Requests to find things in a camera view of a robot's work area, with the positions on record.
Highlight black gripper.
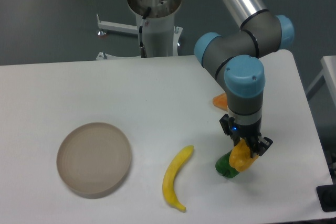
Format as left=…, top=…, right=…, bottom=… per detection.
left=219, top=113, right=273, bottom=157

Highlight yellow bell pepper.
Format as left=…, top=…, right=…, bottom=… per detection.
left=229, top=138, right=259, bottom=172

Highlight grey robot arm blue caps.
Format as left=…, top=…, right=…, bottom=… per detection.
left=127, top=0, right=295, bottom=157

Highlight green bell pepper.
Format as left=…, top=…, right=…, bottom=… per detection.
left=215, top=151, right=239, bottom=178

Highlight yellow banana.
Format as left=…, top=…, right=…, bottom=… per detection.
left=162, top=145, right=194, bottom=212

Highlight black device at table edge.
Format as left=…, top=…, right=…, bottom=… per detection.
left=316, top=184, right=335, bottom=212

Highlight white side table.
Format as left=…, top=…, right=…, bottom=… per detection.
left=305, top=55, right=335, bottom=104

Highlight beige round plate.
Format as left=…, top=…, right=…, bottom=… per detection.
left=56, top=122, right=132, bottom=199

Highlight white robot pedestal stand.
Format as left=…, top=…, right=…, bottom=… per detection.
left=96, top=0, right=183, bottom=58

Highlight black cable on pedestal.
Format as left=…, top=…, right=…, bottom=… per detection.
left=138, top=7, right=152, bottom=58

